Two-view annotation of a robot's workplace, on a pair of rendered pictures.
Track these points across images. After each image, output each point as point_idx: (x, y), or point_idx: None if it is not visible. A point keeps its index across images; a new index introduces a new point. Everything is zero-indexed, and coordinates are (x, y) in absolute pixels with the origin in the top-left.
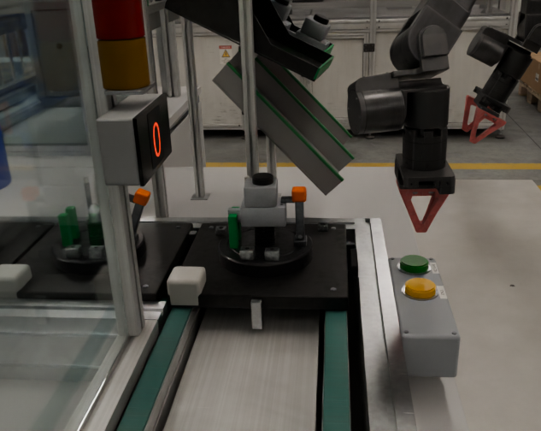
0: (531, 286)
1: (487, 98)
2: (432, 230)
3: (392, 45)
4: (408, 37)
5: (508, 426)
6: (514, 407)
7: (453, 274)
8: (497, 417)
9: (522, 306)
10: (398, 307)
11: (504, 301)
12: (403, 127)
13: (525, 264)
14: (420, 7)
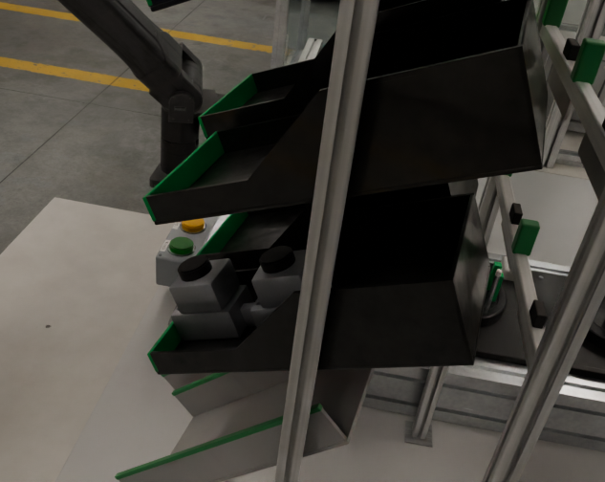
0: (32, 321)
1: None
2: (43, 448)
3: (201, 90)
4: (202, 65)
5: (167, 224)
6: (154, 231)
7: (92, 351)
8: (169, 229)
9: (66, 300)
10: (216, 218)
11: (75, 308)
12: (195, 144)
13: None
14: (178, 54)
